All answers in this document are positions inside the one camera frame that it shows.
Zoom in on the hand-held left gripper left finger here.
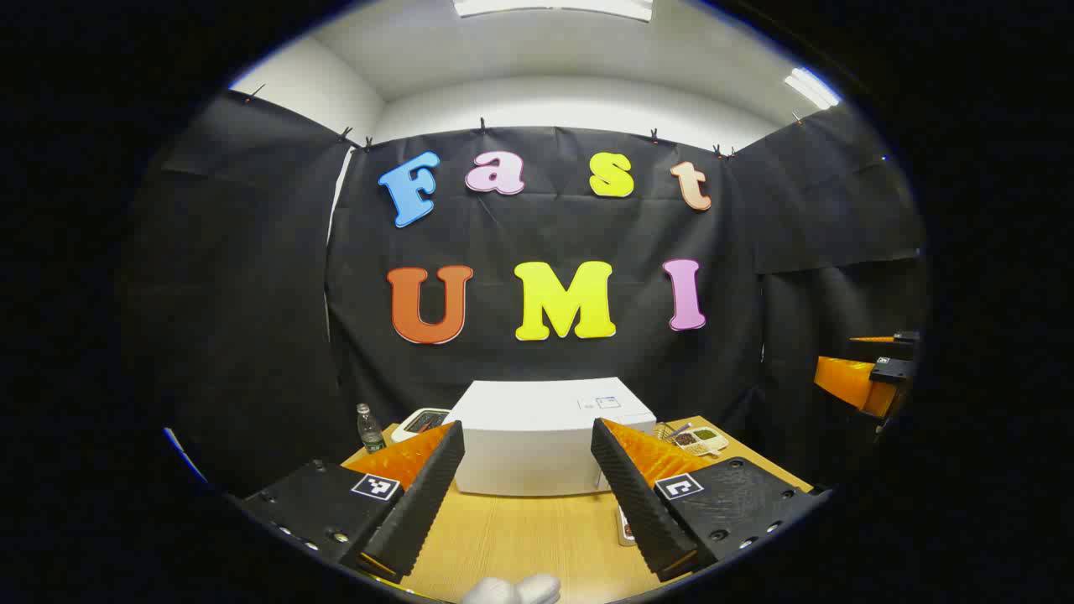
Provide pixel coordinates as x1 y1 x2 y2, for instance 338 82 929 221
242 419 467 584

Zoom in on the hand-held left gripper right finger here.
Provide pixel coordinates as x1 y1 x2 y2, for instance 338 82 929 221
590 417 832 583

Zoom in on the white microwave oven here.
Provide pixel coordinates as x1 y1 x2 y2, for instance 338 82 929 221
445 379 657 497

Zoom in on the white toaster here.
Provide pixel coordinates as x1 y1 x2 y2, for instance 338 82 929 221
391 408 452 444

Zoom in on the clear plastic water bottle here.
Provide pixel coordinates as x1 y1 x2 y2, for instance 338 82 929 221
357 404 387 455

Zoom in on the white divided bean plate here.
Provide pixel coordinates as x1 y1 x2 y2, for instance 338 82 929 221
671 426 729 457

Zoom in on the white lumpy object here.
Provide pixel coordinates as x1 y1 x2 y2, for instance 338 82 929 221
461 574 562 604

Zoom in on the short ceiling light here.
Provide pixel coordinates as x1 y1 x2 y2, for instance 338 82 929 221
784 68 841 111

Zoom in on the black backdrop cloth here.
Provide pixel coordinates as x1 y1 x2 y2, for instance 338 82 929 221
126 88 928 497

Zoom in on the long ceiling light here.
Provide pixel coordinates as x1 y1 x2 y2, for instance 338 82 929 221
453 0 654 23

